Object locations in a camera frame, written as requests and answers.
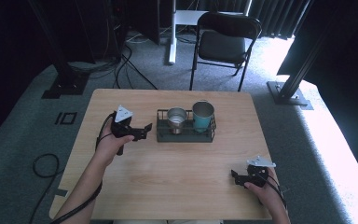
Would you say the black metal stand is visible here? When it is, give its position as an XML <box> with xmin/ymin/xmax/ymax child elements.
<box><xmin>27</xmin><ymin>0</ymin><xmax>90</xmax><ymax>100</ymax></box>
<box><xmin>267</xmin><ymin>27</ymin><xmax>314</xmax><ymax>111</ymax></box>

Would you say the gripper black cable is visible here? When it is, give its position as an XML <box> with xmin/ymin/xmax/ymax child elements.
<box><xmin>49</xmin><ymin>112</ymin><xmax>117</xmax><ymax>224</ymax></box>
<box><xmin>255</xmin><ymin>173</ymin><xmax>288</xmax><ymax>210</ymax></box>

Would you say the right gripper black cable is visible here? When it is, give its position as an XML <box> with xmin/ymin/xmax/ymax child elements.
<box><xmin>255</xmin><ymin>173</ymin><xmax>288</xmax><ymax>210</ymax></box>

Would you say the silver metal cup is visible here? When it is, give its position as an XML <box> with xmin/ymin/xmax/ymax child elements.
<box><xmin>166</xmin><ymin>106</ymin><xmax>188</xmax><ymax>135</ymax></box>

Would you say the black floor cable loop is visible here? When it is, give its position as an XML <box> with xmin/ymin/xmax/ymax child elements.
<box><xmin>27</xmin><ymin>153</ymin><xmax>65</xmax><ymax>224</ymax></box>

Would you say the bundle of black floor cables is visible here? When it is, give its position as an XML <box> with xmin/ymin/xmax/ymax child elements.
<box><xmin>68</xmin><ymin>29</ymin><xmax>158</xmax><ymax>91</ymax></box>

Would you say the person's left hand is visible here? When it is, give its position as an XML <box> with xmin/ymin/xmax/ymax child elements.
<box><xmin>94</xmin><ymin>123</ymin><xmax>136</xmax><ymax>170</ymax></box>

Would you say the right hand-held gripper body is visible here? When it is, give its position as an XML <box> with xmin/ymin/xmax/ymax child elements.
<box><xmin>246</xmin><ymin>155</ymin><xmax>277</xmax><ymax>189</ymax></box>

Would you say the black cabinet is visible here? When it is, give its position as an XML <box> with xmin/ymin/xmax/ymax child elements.
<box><xmin>127</xmin><ymin>0</ymin><xmax>161</xmax><ymax>47</ymax></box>

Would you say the teal metal cup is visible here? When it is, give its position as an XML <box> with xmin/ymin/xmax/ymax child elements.
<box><xmin>191</xmin><ymin>100</ymin><xmax>215</xmax><ymax>133</ymax></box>

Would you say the person's right hand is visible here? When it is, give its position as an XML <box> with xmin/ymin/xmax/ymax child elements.
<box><xmin>243</xmin><ymin>167</ymin><xmax>284</xmax><ymax>209</ymax></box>

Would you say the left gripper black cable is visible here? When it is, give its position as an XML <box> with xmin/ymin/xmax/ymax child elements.
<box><xmin>49</xmin><ymin>112</ymin><xmax>117</xmax><ymax>224</ymax></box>

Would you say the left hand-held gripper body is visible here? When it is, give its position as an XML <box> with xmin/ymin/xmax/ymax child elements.
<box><xmin>109</xmin><ymin>105</ymin><xmax>138</xmax><ymax>156</ymax></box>

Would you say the black wire basket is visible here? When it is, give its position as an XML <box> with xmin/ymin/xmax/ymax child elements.
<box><xmin>156</xmin><ymin>108</ymin><xmax>217</xmax><ymax>144</ymax></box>

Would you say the black folding chair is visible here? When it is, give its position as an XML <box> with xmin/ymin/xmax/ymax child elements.
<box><xmin>189</xmin><ymin>11</ymin><xmax>263</xmax><ymax>92</ymax></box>

